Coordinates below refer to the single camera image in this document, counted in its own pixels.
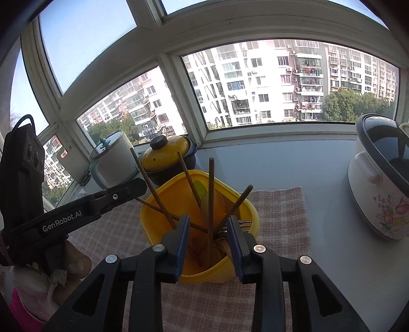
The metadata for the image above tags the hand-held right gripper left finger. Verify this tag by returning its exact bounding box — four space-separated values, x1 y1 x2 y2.
43 215 190 332

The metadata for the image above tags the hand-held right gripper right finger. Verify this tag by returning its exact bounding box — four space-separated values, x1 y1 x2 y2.
228 216 371 332

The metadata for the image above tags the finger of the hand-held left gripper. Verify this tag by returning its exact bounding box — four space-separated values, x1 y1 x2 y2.
93 178 148 211

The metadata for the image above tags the brown wooden chopstick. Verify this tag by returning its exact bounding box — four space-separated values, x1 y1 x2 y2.
177 152 202 200
206 157 215 270
135 197 209 233
212 184 254 235
130 147 177 230

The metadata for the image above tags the metal fork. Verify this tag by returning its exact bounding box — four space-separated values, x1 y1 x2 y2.
217 220 253 238

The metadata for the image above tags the yellow plastic container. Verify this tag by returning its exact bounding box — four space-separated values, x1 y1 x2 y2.
141 170 260 284

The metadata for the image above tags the green plastic spoon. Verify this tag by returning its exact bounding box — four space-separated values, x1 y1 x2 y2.
193 180 208 200

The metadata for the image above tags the person's left hand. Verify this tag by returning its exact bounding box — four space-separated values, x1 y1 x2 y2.
13 239 92 321

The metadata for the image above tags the white teal pot glass lid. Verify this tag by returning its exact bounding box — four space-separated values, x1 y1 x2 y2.
89 130 141 189

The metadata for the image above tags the dark clay pot yellow lid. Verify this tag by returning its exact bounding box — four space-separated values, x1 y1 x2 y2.
141 136 198 187

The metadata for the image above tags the white cutting board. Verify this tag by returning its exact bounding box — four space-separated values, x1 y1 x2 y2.
59 145 93 186

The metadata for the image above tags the pink checked cloth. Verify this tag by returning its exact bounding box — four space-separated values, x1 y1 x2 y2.
41 187 312 332

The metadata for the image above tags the white floral slow cooker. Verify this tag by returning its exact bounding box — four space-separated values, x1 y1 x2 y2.
348 114 409 241

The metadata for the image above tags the row of apartment buildings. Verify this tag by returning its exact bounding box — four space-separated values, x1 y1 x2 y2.
41 38 400 198

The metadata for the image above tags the white window frame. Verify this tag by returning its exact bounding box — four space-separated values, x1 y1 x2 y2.
0 0 409 205

